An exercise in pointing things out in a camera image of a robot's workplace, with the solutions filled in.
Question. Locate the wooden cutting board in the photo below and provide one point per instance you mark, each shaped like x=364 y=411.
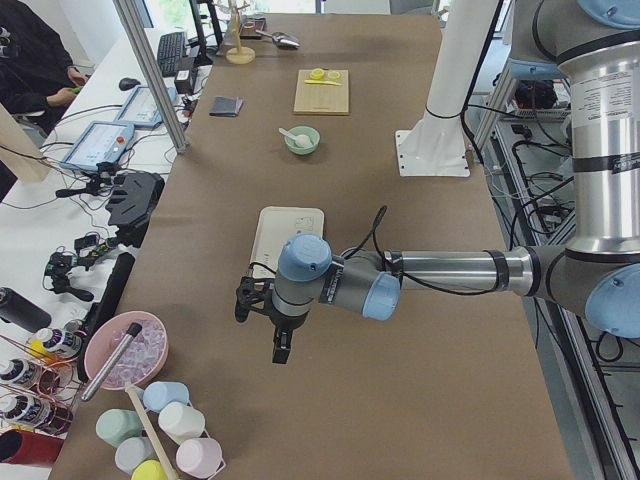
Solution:
x=321 y=99

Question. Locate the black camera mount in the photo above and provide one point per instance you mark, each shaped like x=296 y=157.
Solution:
x=253 y=294

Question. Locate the white cup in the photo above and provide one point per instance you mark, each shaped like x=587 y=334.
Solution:
x=181 y=422

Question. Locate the black keyboard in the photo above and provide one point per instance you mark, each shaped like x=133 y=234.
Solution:
x=170 y=51

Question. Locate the red cylinder can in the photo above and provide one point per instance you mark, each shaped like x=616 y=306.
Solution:
x=20 y=447

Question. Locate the yellow cup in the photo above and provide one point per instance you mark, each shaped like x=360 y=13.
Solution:
x=149 y=470

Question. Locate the blue teach pendant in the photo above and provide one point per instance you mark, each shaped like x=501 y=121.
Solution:
x=100 y=142
x=140 y=109

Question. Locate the grey folded cloth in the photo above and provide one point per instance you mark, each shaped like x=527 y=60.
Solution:
x=224 y=106

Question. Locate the seated person in black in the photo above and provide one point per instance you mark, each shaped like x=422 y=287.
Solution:
x=39 y=74

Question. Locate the lemon slice stack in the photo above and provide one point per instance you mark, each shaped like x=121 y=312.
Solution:
x=317 y=74

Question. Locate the wooden mug tree stand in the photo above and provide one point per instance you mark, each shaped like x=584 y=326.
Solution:
x=237 y=55

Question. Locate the metal muddler stick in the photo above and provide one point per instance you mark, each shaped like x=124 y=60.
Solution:
x=109 y=361

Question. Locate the cream rabbit tray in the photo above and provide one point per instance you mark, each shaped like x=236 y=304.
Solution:
x=275 y=226

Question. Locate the aluminium frame post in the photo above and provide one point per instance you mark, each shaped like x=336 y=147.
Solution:
x=132 y=24

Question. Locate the white ceramic spoon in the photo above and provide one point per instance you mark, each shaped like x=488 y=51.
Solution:
x=287 y=134

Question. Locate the grey blue cup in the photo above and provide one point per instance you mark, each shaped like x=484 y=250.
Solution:
x=132 y=452

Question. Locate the blue teach pendant near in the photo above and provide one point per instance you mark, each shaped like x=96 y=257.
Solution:
x=100 y=142

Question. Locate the pink cup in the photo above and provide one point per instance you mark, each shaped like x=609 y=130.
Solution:
x=200 y=457

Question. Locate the light blue cup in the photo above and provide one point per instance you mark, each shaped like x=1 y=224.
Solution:
x=157 y=395

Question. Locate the pink bowl with ice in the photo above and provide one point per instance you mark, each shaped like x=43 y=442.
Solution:
x=143 y=358

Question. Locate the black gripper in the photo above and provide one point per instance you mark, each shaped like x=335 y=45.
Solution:
x=285 y=322

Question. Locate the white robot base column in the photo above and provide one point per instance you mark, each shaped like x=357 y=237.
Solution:
x=435 y=146

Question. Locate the blue teach pendant far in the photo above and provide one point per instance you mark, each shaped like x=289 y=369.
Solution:
x=140 y=109

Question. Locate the light green bowl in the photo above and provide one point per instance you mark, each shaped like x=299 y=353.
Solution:
x=308 y=148

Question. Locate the green cup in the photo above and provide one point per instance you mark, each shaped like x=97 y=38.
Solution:
x=114 y=426

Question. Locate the metal scoop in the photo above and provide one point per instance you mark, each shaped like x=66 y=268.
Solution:
x=281 y=40

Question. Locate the black computer mouse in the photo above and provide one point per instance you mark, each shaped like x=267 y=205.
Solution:
x=128 y=83

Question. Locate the black gripper stand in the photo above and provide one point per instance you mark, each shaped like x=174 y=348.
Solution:
x=133 y=199

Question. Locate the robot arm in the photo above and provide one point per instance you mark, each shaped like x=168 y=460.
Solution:
x=595 y=274

